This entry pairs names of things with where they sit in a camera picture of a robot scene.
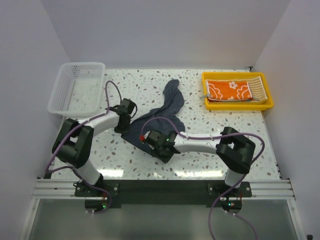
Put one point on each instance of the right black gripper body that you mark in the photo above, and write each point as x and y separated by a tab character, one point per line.
165	157

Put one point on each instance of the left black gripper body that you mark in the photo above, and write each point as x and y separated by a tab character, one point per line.
122	128

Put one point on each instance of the dark grey towel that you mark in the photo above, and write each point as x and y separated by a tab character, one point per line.
163	120

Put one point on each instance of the orange white patterned cloth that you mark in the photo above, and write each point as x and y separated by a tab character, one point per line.
228	90

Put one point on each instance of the yellow striped Doraemon towel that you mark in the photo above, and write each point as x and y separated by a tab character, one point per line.
256	87

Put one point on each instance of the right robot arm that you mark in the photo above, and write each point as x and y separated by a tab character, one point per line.
234	149

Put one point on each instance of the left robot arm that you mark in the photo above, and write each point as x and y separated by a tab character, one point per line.
74	141

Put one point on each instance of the white plastic laundry basket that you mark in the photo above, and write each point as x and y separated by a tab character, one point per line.
77	89

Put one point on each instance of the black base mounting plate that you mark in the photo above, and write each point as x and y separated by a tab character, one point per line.
158	192

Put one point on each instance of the yellow plastic tray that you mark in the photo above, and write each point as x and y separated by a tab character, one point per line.
236	106

